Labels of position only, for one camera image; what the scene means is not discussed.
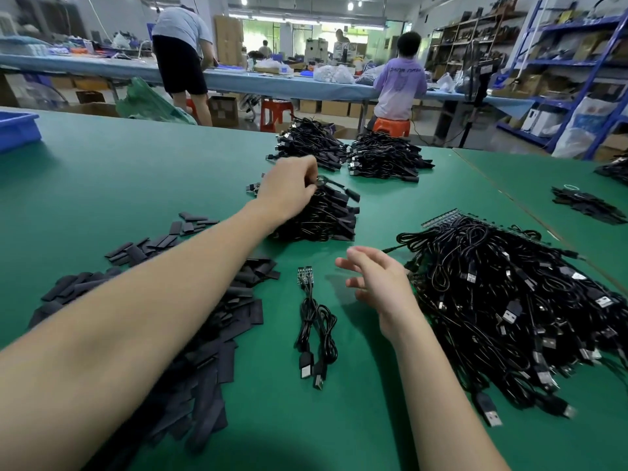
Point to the person's left hand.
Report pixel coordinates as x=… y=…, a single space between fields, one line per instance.
x=285 y=186

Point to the dark storage shelf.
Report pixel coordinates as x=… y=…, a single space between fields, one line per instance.
x=466 y=42

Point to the open cardboard box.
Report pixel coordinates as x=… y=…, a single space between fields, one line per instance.
x=90 y=110

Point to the person's left forearm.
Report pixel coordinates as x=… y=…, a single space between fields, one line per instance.
x=118 y=343

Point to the orange plastic stool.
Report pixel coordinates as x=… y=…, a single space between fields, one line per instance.
x=392 y=128

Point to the person's right forearm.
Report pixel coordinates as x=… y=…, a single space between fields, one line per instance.
x=446 y=407

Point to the blue plastic bin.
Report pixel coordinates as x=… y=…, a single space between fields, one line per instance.
x=18 y=130

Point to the black tripod stand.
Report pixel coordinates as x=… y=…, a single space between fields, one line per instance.
x=478 y=83

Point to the pile of black sleeve strips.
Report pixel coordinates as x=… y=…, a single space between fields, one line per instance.
x=196 y=377

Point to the long blue work table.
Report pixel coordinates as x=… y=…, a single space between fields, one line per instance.
x=78 y=71

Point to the red plastic stool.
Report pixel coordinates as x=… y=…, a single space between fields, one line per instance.
x=277 y=114

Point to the green plastic bag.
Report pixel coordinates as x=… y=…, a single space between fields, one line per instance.
x=155 y=103

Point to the small upright cardboard box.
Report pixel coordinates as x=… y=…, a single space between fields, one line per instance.
x=224 y=111

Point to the blue metal shelving rack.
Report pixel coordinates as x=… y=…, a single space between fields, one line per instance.
x=569 y=26

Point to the white plastic bag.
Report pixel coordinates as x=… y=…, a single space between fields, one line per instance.
x=581 y=130

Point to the person's right hand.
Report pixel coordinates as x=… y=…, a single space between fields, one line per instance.
x=378 y=284

